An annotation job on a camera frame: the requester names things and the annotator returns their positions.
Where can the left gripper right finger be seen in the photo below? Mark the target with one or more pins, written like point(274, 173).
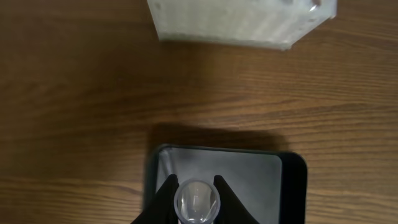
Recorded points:
point(231, 208)

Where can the black tray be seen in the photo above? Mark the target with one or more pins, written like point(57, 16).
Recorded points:
point(248, 186)

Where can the white test tube rack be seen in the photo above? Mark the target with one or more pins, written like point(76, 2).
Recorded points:
point(236, 21)

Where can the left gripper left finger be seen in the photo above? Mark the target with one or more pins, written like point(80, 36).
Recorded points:
point(161, 205)

